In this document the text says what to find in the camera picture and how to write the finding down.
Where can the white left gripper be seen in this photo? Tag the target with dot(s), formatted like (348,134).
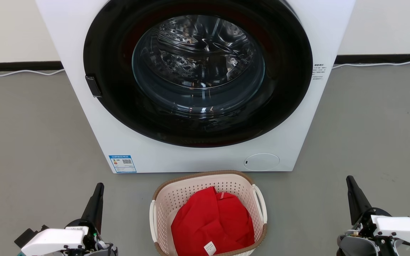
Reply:
(55,240)

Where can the red garment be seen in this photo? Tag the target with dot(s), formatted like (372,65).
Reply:
(212,224)

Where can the beige perforated laundry basket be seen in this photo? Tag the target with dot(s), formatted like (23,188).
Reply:
(183,190)

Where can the small text sticker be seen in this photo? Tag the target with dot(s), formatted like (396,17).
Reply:
(319,72)

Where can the steel washing machine drum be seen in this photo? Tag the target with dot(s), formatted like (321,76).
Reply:
(194,46)

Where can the blue energy label sticker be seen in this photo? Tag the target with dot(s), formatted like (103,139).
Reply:
(122,164)

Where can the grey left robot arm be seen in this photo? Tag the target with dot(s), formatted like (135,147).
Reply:
(101,249)

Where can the white front-load washing machine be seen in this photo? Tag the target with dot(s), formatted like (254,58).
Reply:
(201,160)

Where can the white garment tag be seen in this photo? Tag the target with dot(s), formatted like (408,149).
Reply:
(210,248)

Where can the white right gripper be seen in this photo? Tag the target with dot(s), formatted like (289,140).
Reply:
(400,227)

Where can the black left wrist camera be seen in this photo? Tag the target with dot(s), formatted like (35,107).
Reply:
(25,237)

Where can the round black washing machine door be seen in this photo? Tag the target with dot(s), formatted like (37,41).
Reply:
(112,106)

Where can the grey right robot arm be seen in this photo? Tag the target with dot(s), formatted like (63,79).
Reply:
(356,247)

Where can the round white filter cover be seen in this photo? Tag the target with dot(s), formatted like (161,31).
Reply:
(262,162)

